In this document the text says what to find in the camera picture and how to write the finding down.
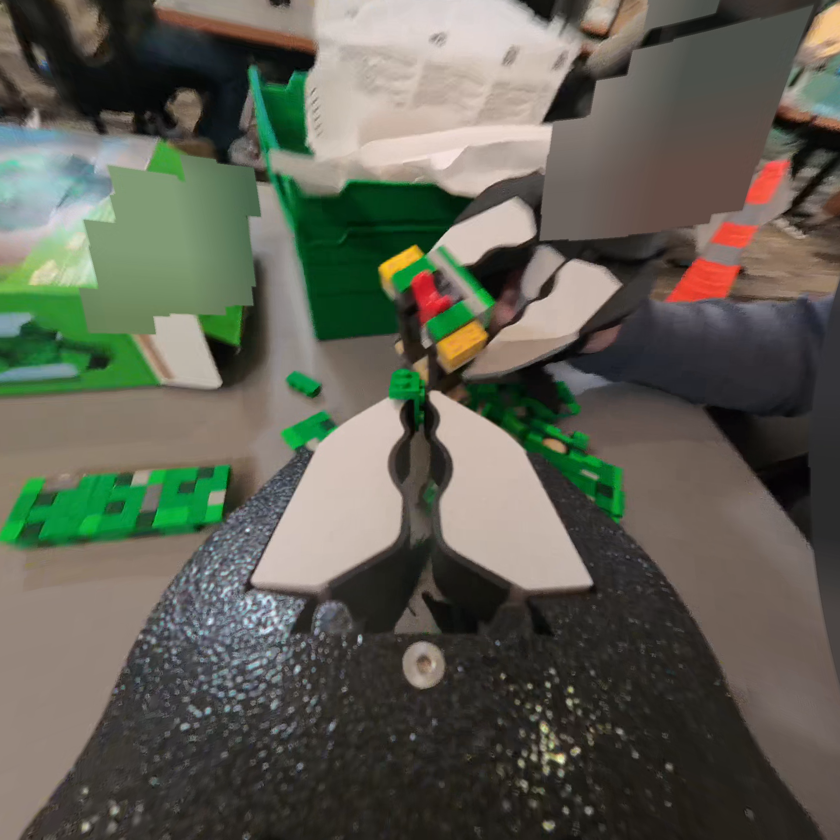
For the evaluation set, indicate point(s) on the white paper instruction sheet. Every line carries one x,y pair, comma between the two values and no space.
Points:
426,79

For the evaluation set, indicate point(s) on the green brick plate piece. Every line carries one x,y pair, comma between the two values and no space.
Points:
308,430

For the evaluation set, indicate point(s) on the green brick block tan studs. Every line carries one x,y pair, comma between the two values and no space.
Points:
594,476

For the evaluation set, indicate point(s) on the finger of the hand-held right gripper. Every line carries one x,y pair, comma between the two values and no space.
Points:
489,229
551,328

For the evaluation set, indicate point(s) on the small green brick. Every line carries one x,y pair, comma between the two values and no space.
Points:
405,384
303,384

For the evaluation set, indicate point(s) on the toy brick tower model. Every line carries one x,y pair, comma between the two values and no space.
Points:
459,321

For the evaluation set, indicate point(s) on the grey desk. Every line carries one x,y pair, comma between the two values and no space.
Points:
131,623

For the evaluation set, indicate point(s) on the scattered small loose bricks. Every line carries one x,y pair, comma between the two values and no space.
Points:
512,400

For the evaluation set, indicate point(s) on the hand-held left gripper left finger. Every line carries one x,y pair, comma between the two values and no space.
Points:
334,518

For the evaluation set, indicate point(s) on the green pixel brick panel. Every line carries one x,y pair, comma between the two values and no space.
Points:
111,505

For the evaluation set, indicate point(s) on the green cardboard box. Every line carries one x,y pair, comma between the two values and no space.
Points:
39,315

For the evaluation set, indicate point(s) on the person's right hand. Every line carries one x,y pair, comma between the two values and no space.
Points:
600,341

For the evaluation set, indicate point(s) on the person's right forearm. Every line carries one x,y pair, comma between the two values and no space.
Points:
709,354

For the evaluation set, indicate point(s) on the orange traffic cone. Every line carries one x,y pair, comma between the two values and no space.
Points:
715,269

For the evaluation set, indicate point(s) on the green plastic bin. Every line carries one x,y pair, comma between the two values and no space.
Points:
354,262

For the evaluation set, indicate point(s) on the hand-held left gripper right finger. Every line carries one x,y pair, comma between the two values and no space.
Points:
505,518

